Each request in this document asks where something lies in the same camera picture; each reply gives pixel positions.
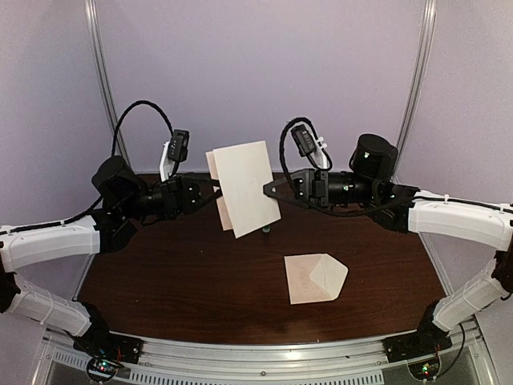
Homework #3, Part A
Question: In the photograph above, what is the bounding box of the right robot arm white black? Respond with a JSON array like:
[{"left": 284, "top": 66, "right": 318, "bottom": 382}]
[{"left": 263, "top": 134, "right": 512, "bottom": 355}]

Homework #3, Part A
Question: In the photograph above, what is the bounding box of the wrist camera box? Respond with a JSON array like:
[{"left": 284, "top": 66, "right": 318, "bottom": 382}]
[
  {"left": 159, "top": 129, "right": 190, "bottom": 182},
  {"left": 291, "top": 124, "right": 333, "bottom": 171}
]

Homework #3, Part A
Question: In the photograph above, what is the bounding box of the black braided cable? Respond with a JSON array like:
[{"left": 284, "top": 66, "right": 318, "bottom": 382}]
[
  {"left": 279, "top": 115, "right": 333, "bottom": 193},
  {"left": 111, "top": 99, "right": 176, "bottom": 157}
]

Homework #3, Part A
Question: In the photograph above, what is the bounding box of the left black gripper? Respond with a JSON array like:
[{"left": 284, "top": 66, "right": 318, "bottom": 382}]
[{"left": 119, "top": 172, "right": 229, "bottom": 221}]

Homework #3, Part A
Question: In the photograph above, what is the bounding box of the right aluminium frame post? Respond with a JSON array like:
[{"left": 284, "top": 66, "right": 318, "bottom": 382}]
[{"left": 394, "top": 0, "right": 438, "bottom": 153}]

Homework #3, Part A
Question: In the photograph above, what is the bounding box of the right black braided cable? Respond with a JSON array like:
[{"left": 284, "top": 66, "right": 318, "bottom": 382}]
[{"left": 279, "top": 115, "right": 333, "bottom": 193}]

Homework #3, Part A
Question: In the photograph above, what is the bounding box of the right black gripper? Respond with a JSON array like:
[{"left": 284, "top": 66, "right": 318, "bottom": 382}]
[{"left": 263, "top": 168, "right": 379, "bottom": 209}]

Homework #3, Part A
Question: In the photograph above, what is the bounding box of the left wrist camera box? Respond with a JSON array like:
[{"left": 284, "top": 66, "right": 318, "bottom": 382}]
[{"left": 159, "top": 129, "right": 190, "bottom": 182}]

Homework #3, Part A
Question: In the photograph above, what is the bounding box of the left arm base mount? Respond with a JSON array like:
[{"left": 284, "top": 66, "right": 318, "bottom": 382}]
[{"left": 69, "top": 333, "right": 143, "bottom": 384}]

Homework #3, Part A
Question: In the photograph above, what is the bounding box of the left black braided cable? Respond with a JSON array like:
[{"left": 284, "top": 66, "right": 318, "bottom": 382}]
[{"left": 111, "top": 99, "right": 176, "bottom": 157}]

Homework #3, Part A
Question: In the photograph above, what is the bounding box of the left aluminium frame post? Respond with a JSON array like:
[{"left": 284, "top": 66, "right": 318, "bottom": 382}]
[{"left": 83, "top": 0, "right": 129, "bottom": 161}]

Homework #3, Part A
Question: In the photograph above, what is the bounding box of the aluminium frame post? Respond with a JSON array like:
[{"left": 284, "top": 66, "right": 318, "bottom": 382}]
[
  {"left": 394, "top": 0, "right": 438, "bottom": 153},
  {"left": 83, "top": 0, "right": 129, "bottom": 161}
]

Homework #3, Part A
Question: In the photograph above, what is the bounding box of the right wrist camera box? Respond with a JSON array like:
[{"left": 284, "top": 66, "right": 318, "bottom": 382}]
[{"left": 291, "top": 124, "right": 333, "bottom": 171}]

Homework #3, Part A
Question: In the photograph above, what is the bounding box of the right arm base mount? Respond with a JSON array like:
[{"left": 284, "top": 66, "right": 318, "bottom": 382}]
[{"left": 383, "top": 331, "right": 452, "bottom": 383}]

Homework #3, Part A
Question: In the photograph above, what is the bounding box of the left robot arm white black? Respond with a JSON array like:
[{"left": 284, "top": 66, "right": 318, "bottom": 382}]
[{"left": 1, "top": 156, "right": 222, "bottom": 356}]

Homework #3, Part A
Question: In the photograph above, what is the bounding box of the beige envelope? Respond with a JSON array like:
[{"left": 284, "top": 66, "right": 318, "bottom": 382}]
[{"left": 284, "top": 253, "right": 349, "bottom": 305}]

